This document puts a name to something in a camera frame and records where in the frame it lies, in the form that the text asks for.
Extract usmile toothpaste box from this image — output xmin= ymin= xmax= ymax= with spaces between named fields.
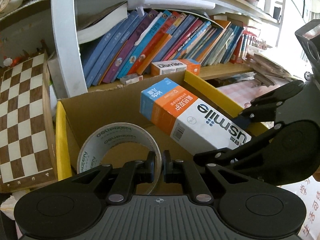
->
xmin=140 ymin=78 xmax=252 ymax=155

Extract clear packing tape roll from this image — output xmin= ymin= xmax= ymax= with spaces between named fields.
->
xmin=76 ymin=122 xmax=162 ymax=194

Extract stack of papers and books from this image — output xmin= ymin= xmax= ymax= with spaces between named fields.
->
xmin=245 ymin=46 xmax=298 ymax=86

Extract red dictionary books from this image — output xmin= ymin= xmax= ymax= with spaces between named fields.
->
xmin=229 ymin=31 xmax=249 ymax=64

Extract yellow cardboard box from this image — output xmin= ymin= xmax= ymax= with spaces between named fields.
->
xmin=55 ymin=70 xmax=270 ymax=196

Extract small red white box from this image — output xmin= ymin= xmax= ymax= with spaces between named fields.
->
xmin=120 ymin=73 xmax=143 ymax=85

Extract usmile box on shelf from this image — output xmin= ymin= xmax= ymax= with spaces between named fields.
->
xmin=150 ymin=59 xmax=201 ymax=76

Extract wooden chessboard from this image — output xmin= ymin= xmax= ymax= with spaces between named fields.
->
xmin=1 ymin=53 xmax=57 ymax=193

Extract row of leaning books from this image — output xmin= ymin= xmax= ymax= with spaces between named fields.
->
xmin=81 ymin=9 xmax=236 ymax=87

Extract white desk lamp bar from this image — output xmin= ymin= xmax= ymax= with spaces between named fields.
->
xmin=127 ymin=0 xmax=216 ymax=10

